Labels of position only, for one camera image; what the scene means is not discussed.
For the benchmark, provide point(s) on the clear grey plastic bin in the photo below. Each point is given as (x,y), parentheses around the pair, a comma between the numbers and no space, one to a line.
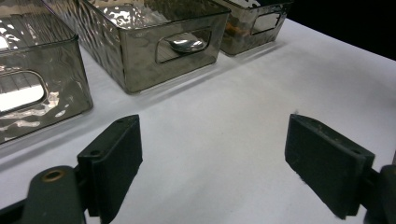
(62,93)
(239,43)
(140,71)

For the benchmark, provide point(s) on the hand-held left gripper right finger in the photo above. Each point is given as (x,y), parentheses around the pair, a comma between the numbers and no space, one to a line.
(327,165)

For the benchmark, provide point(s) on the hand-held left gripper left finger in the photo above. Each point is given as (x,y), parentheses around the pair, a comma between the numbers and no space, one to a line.
(115,161)

